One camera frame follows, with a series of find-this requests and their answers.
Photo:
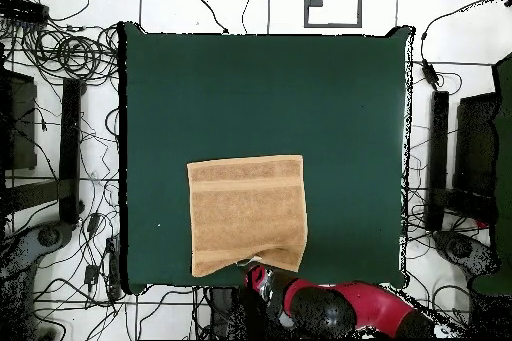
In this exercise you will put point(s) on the black stand leg frame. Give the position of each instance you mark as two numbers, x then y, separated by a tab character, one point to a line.
71	137
439	137

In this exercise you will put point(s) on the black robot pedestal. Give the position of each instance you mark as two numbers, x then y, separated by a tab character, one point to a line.
228	313

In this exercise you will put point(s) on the tan terry towel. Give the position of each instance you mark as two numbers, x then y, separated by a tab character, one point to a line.
248	213

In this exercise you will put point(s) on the black power strip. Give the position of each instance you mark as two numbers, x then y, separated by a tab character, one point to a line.
24	11
114	269

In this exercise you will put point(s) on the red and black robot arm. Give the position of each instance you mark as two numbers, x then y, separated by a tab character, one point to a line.
360	305

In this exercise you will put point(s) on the black box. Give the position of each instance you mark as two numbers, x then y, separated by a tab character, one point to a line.
20	125
476	137

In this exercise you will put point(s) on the dark green table cloth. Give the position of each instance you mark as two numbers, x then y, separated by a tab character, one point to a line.
240	97

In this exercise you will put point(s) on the black power adapter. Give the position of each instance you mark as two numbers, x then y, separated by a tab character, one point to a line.
91	275
93	224
430	73

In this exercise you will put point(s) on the dark grey stand base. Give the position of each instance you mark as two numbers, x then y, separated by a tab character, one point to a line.
48	237
464	249

